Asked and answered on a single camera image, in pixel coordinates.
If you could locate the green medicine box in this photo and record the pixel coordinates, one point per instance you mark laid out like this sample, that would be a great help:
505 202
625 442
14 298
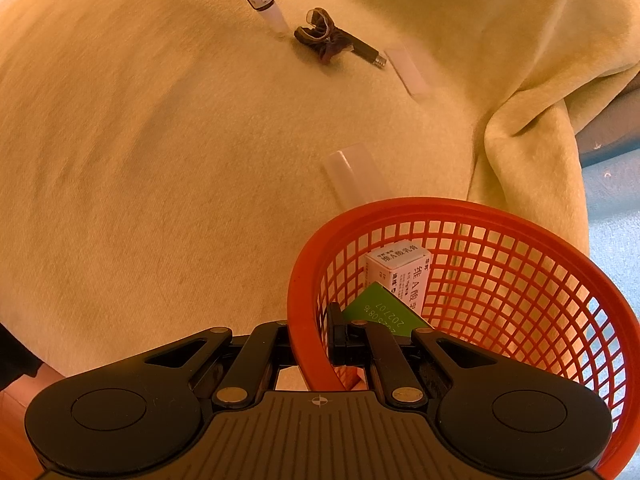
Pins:
376 304

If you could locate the brown velvet scrunchie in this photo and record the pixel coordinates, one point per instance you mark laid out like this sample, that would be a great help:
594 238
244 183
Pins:
322 36

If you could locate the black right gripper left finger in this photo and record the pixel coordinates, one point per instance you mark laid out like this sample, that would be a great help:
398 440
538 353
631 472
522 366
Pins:
264 353

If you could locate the small dark medicine bottle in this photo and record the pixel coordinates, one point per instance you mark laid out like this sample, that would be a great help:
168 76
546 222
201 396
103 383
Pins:
271 14

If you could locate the flat clear plastic packet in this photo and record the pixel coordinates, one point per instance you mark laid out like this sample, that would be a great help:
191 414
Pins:
407 71

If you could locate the light blue star curtain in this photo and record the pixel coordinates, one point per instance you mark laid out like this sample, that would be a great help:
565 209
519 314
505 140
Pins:
609 154

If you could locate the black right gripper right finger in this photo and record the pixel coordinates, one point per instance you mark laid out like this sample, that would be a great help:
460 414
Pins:
373 347

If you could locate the orange plastic mesh basket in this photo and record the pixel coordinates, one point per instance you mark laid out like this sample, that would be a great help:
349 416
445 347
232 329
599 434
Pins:
495 280

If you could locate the clear plastic cup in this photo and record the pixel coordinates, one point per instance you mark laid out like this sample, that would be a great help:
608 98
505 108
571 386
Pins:
355 177

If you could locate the yellow sofa cover blanket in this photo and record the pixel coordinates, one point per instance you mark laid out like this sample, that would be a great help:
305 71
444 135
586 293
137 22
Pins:
161 160

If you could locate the white medicine box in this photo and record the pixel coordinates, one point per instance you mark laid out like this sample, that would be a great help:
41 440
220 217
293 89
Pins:
403 269

